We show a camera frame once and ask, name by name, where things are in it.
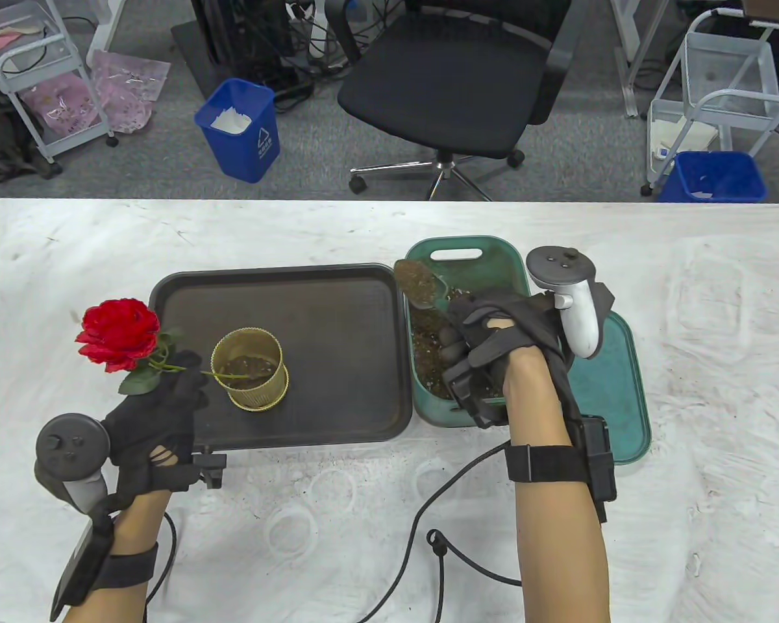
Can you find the person's right hand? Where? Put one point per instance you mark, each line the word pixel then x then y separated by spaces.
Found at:
pixel 519 321

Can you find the person's left hand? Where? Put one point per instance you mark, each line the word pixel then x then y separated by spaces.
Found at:
pixel 157 429

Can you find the brown potting mix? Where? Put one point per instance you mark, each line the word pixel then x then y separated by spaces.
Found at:
pixel 253 370
pixel 428 363

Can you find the red artificial rose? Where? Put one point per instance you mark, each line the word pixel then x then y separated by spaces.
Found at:
pixel 118 332

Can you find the green plastic garden scoop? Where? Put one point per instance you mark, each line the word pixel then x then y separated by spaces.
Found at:
pixel 419 282

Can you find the teal plastic bin lid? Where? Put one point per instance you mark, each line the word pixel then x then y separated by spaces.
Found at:
pixel 617 389

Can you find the person's right forearm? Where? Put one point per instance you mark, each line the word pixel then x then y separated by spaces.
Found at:
pixel 558 558

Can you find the person's left forearm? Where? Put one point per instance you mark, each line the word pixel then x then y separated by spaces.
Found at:
pixel 136 519

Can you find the gray right hand controller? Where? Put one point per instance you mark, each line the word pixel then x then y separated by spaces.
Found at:
pixel 578 311

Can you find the gray hand controller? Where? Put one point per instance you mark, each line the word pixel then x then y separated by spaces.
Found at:
pixel 578 311
pixel 71 449

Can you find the gray left hand controller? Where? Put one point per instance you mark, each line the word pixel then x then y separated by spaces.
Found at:
pixel 71 449

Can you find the gold ribbed flower pot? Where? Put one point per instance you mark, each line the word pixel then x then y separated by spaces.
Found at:
pixel 259 396

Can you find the teal plastic storage bin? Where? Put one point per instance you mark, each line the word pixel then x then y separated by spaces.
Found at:
pixel 428 412

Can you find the dark brown plastic tray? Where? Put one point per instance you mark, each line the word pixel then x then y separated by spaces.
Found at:
pixel 337 337

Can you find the blue plastic waste bin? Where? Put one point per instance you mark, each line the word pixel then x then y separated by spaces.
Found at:
pixel 714 185

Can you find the black office chair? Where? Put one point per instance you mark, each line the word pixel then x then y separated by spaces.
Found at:
pixel 441 84

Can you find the blue bin with white paper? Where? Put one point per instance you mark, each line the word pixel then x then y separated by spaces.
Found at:
pixel 247 146

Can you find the dark backpack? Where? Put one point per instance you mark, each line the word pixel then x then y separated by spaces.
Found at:
pixel 0 149

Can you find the white cart with white box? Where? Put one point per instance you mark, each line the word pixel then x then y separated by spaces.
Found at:
pixel 727 65

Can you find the pink plastic bag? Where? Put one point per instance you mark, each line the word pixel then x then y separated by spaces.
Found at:
pixel 130 84

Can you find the white power strip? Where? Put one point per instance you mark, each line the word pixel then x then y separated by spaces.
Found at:
pixel 315 29

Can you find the white cart with pink bag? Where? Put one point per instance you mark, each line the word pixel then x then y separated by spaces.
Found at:
pixel 19 71

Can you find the black computer tower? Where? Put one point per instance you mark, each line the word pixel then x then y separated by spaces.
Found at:
pixel 247 39

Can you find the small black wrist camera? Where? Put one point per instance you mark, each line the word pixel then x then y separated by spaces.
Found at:
pixel 211 467

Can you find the white table leg frame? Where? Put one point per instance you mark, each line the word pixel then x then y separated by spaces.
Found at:
pixel 626 65
pixel 107 26

